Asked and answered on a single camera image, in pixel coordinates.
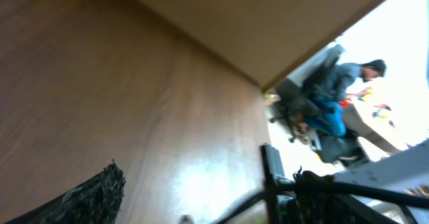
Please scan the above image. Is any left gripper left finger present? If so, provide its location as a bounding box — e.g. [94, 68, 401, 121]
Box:
[6, 162, 126, 224]

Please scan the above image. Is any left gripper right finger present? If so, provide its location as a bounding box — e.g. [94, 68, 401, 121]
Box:
[293, 166, 400, 224]

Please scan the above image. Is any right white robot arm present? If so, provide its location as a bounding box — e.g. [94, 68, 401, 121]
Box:
[334, 141, 428, 192]

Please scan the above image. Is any seated person in background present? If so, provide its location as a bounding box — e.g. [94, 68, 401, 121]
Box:
[298, 59, 387, 145]

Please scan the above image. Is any black office chair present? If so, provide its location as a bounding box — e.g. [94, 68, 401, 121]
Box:
[269, 44, 345, 143]

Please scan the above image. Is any background work table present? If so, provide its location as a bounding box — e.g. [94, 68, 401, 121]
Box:
[340, 93, 412, 156]

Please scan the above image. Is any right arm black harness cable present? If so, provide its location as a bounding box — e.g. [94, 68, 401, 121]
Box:
[210, 182, 429, 224]

